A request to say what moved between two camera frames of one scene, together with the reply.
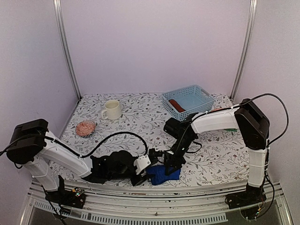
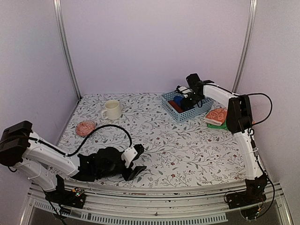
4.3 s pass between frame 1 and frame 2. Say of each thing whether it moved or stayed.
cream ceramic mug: stayed
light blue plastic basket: stayed
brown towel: stayed
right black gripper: moved
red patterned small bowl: stayed
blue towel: moved
